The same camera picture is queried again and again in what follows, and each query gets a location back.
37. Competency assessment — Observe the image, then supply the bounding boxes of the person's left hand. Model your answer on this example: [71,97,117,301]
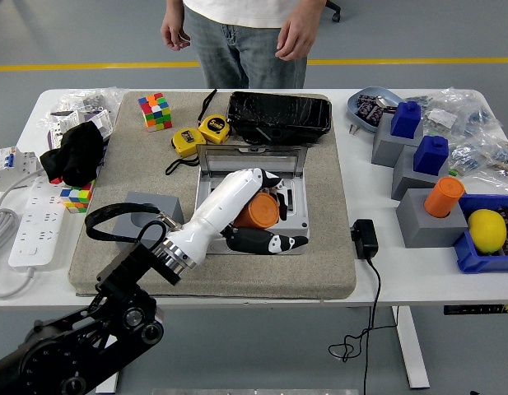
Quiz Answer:
[275,18,320,63]

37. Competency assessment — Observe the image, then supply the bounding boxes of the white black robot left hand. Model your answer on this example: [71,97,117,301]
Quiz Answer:
[167,167,310,268]

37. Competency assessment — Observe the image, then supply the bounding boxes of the person's right hand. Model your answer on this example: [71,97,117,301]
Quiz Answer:
[161,14,193,52]

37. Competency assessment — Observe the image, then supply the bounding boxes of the orange cylinder battery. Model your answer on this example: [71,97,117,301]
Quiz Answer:
[423,177,466,219]
[232,192,282,230]

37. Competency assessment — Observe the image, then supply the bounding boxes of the grey electrical box with lid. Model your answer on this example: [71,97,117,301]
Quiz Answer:
[193,143,311,256]

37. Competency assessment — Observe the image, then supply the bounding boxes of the black office chair base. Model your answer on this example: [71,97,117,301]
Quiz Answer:
[325,0,342,24]

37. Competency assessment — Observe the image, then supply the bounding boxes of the person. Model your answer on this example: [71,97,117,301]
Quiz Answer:
[161,0,329,90]

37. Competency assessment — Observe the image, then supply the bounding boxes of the yellow tape measure dark label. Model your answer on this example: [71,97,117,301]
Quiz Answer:
[165,128,208,177]

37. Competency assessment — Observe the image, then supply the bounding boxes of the black plastic tray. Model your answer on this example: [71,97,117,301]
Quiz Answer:
[226,91,333,146]

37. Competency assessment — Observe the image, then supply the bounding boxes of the yellow tape measure 5m label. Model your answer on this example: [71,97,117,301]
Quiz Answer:
[197,88,234,145]

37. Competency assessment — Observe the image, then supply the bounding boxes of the grey-brown mat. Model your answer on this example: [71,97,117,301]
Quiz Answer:
[68,90,358,300]

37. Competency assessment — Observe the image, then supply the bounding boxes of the white table leg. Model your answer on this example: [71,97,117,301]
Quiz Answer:
[95,372,119,394]
[391,306,430,390]

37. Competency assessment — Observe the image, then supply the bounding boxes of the multicoloured puzzle cube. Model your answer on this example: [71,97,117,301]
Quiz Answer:
[137,91,174,133]
[59,179,94,214]

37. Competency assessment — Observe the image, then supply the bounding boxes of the black table control panel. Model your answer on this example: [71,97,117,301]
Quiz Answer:
[443,304,508,316]

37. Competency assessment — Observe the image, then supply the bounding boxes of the dark patterned packet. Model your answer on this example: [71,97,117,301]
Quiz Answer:
[365,103,394,125]
[356,93,379,115]

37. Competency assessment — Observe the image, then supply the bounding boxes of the blue-grey dish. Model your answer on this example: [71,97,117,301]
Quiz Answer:
[347,86,404,133]

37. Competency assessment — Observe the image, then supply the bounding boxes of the grey block with round hole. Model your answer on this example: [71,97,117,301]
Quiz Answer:
[395,188,469,249]
[113,191,184,248]

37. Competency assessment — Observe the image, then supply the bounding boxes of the clear bag of dark screws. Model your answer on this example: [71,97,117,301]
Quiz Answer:
[58,86,125,119]

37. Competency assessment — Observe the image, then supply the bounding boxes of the blue storage bin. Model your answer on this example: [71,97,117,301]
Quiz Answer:
[452,193,508,275]

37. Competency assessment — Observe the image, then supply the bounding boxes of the blue block with knob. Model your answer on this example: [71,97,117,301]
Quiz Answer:
[390,100,422,139]
[412,135,450,176]

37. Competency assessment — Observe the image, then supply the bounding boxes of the clear bag of small parts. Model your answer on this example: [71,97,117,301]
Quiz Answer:
[449,137,508,190]
[424,86,505,137]
[405,93,435,109]

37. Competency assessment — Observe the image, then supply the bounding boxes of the grey block holder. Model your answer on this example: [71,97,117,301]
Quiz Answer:
[391,143,450,202]
[371,113,424,169]

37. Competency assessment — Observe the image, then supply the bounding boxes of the black power adapter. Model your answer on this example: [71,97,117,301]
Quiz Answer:
[350,219,380,260]

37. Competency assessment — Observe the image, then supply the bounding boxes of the black cloth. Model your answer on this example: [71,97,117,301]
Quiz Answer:
[39,122,107,187]

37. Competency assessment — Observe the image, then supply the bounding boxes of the yellow lemon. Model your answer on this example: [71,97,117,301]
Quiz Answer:
[467,208,508,254]

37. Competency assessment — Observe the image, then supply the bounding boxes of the white power strip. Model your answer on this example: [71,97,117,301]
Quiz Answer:
[8,176,68,269]

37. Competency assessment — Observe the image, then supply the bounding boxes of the white circuit breaker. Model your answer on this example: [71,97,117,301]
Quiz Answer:
[0,146,44,193]

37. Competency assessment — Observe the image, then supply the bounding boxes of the black bracket with hole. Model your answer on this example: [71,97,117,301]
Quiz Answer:
[241,125,300,146]

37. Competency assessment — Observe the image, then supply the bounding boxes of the black adapter cord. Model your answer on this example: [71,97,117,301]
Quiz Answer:
[328,257,401,395]

